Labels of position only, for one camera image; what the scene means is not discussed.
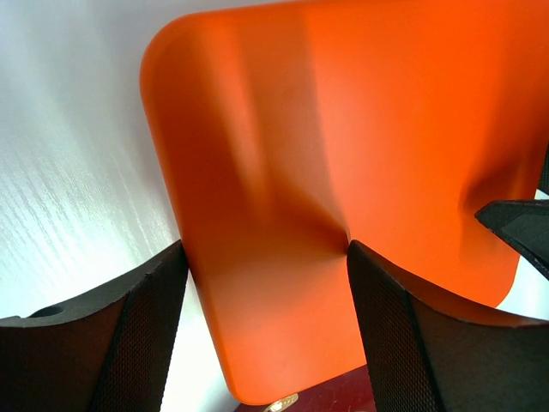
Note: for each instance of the orange tin lid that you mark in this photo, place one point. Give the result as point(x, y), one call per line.
point(286, 130)

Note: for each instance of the round red plate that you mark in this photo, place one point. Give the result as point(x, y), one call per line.
point(348, 392)

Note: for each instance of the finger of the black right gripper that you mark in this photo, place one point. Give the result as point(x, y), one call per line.
point(521, 224)

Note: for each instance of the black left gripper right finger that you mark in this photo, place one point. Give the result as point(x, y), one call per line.
point(428, 349)

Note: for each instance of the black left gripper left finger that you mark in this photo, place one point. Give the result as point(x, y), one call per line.
point(108, 349)

